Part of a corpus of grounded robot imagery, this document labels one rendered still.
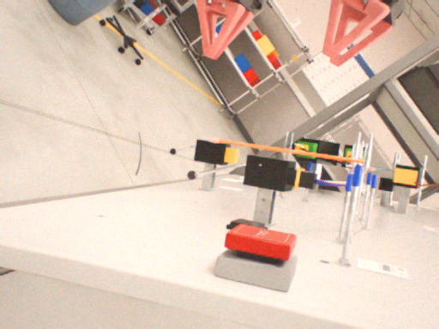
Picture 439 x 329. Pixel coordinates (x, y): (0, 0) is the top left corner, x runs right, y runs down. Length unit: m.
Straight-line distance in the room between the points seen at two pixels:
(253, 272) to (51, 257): 0.15
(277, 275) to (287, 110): 7.98
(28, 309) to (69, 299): 0.07
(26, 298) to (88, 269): 0.25
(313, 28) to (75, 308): 8.20
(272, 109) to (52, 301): 7.85
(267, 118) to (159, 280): 8.05
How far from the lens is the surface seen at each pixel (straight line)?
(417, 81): 1.64
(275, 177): 0.59
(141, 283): 0.35
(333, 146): 1.31
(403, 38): 8.49
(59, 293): 0.65
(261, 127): 8.35
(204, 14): 0.66
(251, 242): 0.35
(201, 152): 0.92
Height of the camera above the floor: 1.18
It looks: 13 degrees down
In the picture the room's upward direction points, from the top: 56 degrees clockwise
